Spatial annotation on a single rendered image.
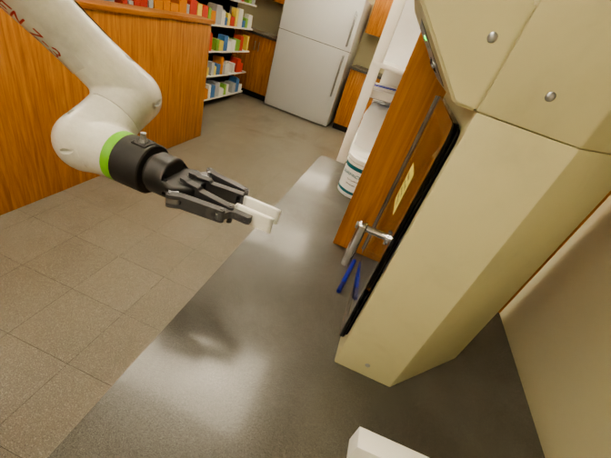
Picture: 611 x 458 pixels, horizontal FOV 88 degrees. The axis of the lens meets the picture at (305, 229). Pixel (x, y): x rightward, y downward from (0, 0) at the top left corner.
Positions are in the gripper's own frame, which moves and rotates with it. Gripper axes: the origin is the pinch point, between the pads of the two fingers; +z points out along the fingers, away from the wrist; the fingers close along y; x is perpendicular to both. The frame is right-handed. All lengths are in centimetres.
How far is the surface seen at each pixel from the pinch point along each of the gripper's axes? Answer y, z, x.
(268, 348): -9.2, 10.6, 20.1
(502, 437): -5, 55, 20
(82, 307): 32, -86, 115
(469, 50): -4.5, 19.0, -31.8
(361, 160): 64, 11, 7
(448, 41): -4.5, 16.7, -31.9
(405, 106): 32.2, 16.8, -19.0
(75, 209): 88, -150, 117
